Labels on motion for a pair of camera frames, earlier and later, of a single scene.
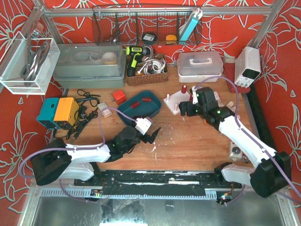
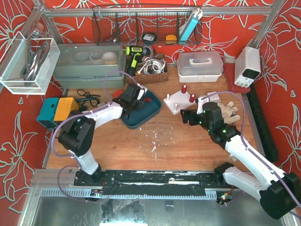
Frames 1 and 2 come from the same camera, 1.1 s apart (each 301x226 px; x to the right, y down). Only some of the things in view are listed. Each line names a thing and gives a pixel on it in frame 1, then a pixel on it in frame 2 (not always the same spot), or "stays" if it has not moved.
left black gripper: (146, 137) to (135, 103)
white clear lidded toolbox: (197, 67) stays
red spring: (184, 89) stays
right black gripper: (185, 108) to (193, 115)
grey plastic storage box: (90, 65) stays
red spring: (146, 99) stays
